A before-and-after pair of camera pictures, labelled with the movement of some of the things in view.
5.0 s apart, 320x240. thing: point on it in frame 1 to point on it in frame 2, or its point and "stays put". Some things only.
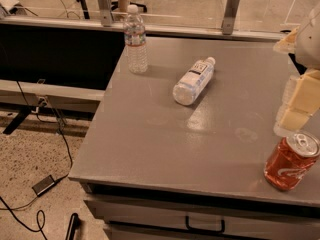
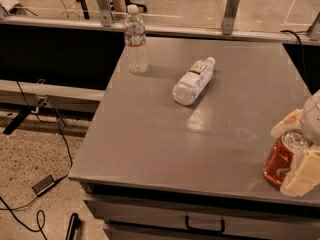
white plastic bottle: (194, 81) stays put
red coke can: (291, 159) stays put
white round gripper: (309, 40) to (312, 119)
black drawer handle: (205, 230) stays put
